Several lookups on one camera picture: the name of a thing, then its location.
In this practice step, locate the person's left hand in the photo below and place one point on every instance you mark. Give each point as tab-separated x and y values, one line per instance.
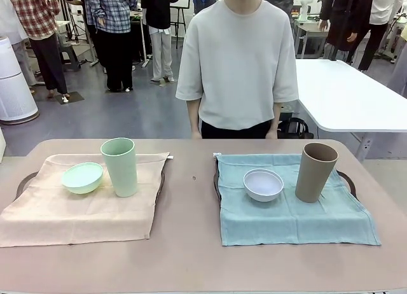
271	135

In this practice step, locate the person's right hand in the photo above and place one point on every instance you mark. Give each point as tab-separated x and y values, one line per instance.
197	135

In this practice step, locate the pale blue bowl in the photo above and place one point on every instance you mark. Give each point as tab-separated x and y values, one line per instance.
263	187

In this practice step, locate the tall brown cup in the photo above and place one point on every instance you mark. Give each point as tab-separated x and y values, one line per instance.
313	176

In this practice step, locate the tall green cup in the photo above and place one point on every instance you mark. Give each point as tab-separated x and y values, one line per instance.
122	170

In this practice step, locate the teal blue cloth mat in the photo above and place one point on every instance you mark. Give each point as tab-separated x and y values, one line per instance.
286	221

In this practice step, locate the green bowl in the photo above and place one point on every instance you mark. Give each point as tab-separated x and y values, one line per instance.
81	181

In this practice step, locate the pink cloth mat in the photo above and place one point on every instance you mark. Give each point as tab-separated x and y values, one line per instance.
82	217

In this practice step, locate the person's left forearm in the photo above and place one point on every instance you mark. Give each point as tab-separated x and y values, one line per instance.
275	116

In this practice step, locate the person's right forearm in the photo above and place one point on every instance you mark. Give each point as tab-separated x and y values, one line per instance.
193	116

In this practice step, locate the dark brown serving tray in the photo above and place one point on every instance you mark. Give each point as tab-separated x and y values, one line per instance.
162	182
351	183

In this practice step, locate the person in cream sweater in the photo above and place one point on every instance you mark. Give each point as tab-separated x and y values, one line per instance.
238	61

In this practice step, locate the white side table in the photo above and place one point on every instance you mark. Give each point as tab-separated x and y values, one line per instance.
343	93

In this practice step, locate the bystander in black top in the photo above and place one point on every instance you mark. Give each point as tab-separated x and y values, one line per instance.
160	17

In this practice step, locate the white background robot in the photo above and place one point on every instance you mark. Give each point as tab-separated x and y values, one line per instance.
307	2

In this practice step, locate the bystander in blue plaid shirt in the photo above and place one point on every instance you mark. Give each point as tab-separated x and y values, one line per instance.
111	26

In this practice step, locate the bystander in dark coat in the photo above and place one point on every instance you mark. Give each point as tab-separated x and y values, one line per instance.
346	17

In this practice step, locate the bystander in white shirt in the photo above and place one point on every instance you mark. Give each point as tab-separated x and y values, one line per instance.
383	7

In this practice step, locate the bystander in red plaid shirt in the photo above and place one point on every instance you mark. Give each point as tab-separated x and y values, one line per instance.
38	17

